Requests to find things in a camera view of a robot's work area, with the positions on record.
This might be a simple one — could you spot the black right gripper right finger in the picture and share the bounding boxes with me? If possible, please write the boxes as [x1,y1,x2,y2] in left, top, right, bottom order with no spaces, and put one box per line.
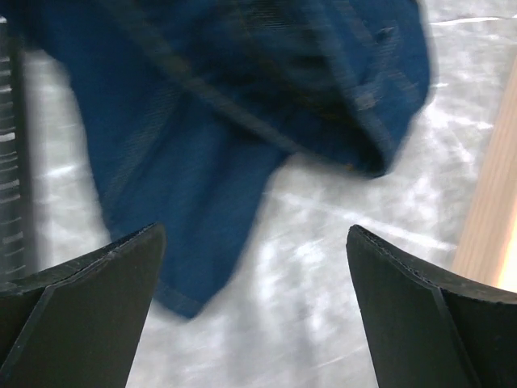
[347,225,516,388]

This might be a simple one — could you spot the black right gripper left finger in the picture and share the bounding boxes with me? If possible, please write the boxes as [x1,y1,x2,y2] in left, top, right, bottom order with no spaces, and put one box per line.
[1,224,166,388]

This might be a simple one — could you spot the blue denim skirt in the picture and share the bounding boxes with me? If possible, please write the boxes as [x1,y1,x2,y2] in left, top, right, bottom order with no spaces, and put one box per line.
[3,0,435,320]

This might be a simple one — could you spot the wooden clothes rack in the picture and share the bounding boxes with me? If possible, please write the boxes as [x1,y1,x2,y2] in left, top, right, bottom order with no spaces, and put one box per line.
[452,68,516,292]

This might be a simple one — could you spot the black ribbed cable conduit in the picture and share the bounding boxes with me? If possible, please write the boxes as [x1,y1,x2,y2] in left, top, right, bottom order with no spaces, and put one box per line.
[0,15,29,284]

